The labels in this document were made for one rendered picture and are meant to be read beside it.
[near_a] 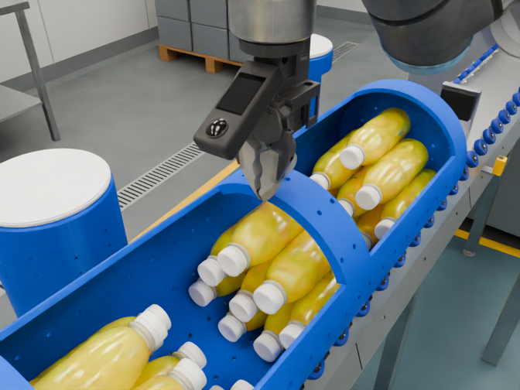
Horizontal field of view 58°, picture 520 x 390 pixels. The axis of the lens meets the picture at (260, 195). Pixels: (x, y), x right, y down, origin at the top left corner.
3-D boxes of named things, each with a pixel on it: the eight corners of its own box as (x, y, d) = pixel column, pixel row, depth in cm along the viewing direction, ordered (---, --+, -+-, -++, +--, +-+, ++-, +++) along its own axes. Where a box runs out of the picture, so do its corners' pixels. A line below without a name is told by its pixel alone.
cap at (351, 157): (340, 147, 85) (336, 151, 84) (359, 145, 83) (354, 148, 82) (347, 167, 87) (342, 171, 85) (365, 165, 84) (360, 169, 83)
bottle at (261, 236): (292, 168, 75) (213, 228, 63) (330, 185, 72) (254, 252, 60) (289, 203, 79) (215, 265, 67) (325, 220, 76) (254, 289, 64)
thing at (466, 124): (467, 141, 134) (482, 90, 125) (463, 146, 132) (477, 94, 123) (433, 131, 139) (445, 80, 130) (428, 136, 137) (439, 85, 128)
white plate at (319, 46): (281, 62, 155) (280, 65, 156) (348, 48, 166) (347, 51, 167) (241, 38, 174) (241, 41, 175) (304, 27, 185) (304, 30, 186)
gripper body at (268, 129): (319, 128, 59) (326, 30, 52) (278, 156, 54) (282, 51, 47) (270, 111, 63) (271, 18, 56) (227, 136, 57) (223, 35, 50)
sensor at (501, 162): (502, 172, 127) (508, 156, 124) (499, 177, 125) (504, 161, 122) (473, 162, 131) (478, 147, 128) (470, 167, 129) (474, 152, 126)
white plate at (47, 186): (131, 155, 107) (132, 160, 108) (24, 141, 112) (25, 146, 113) (63, 233, 85) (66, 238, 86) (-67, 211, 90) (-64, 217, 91)
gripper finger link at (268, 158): (302, 192, 64) (306, 131, 58) (276, 213, 60) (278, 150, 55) (283, 184, 65) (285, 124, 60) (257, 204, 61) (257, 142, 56)
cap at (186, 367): (190, 396, 54) (201, 384, 55) (203, 391, 51) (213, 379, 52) (169, 371, 54) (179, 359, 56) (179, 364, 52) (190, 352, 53)
